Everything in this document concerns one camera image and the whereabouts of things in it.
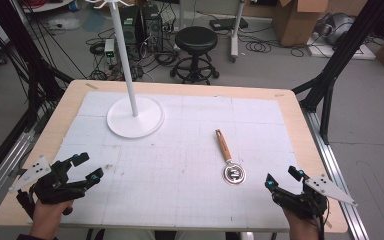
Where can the black flat device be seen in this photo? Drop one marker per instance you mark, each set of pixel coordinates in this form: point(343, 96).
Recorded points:
point(228, 23)

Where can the large open cardboard box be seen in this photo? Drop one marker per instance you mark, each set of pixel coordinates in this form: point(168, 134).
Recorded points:
point(300, 23)

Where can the black round stool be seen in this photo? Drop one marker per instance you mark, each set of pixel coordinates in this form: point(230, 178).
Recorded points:
point(196, 37)

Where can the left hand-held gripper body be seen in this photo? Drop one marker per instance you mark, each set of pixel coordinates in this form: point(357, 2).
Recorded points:
point(51, 188)

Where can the small grey box green light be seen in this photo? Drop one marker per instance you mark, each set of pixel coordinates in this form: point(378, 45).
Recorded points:
point(109, 46)

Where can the person's left hand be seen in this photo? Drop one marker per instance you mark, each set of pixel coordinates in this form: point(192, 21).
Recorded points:
point(48, 218)

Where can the aluminium rail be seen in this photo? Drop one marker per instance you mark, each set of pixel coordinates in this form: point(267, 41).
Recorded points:
point(333, 160)
point(3, 170)

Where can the black computer tower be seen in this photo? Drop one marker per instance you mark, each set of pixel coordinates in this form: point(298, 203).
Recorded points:
point(150, 26)

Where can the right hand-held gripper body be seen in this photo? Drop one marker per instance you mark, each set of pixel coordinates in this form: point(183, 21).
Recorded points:
point(308, 201)

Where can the white wheeled stand post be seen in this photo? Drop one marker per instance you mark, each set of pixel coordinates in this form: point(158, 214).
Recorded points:
point(236, 33)

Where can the white grid mat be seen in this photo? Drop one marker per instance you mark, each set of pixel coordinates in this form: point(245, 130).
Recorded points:
point(173, 186)

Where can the white hanger stand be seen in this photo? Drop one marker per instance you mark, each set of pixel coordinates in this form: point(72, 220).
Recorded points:
point(135, 123)

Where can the black metal frame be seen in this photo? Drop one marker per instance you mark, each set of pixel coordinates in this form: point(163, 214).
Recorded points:
point(20, 50)
point(343, 50)

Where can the white round table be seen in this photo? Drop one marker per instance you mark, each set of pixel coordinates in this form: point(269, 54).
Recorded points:
point(46, 6)

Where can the grey round appliance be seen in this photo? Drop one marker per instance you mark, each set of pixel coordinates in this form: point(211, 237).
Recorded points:
point(338, 26)

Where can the white flat board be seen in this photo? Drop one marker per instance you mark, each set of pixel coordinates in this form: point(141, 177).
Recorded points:
point(363, 53)

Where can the strip of tan tape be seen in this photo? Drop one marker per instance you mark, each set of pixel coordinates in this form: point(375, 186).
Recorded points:
point(91, 86)

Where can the person's right hand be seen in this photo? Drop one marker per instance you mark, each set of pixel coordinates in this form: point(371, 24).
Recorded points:
point(303, 228)

